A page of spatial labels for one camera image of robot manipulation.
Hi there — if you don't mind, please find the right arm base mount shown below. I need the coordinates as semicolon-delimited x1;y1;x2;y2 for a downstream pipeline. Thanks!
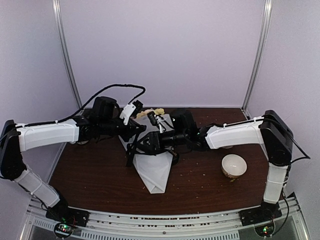
239;201;282;238

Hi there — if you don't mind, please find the plain white round bowl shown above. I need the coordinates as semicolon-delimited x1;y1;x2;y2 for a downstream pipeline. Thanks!
221;154;248;179

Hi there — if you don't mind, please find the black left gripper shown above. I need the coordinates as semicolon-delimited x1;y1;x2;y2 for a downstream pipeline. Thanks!
99;118;144;142

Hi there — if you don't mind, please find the large yellow flower bunch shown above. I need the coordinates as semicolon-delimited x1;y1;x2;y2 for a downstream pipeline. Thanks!
136;108;165;119

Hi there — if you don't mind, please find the aluminium corner post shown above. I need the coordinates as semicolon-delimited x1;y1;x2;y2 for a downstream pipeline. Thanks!
241;0;273;115
52;0;83;109

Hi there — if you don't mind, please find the patterned white mug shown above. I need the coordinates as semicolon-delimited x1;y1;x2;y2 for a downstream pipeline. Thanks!
76;140;89;145

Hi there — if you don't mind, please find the right aluminium corner post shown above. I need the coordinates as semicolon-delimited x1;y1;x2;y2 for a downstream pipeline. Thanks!
241;0;273;115

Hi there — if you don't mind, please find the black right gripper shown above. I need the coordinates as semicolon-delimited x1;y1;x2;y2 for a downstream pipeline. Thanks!
137;129;189;151

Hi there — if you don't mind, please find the left aluminium corner post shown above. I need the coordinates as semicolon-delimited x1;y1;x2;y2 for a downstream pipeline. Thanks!
52;0;83;109

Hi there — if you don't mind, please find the black strap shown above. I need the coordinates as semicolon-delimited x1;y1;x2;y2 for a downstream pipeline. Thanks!
124;134;181;168

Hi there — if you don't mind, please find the aluminium front rail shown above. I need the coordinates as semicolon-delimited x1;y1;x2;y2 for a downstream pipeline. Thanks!
18;195;310;240

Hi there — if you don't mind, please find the white scalloped bowl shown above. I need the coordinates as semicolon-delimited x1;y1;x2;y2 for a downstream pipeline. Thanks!
221;145;233;149

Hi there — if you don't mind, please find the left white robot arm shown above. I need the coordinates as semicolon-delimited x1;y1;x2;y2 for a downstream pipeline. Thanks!
0;96;145;222

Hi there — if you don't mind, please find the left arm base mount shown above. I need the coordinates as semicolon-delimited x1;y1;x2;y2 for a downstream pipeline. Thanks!
41;199;90;240

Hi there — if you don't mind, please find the white wrapping paper sheet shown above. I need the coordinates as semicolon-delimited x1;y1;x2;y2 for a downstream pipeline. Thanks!
119;115;174;194

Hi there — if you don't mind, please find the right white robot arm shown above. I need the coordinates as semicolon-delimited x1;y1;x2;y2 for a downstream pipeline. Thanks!
137;108;293;221

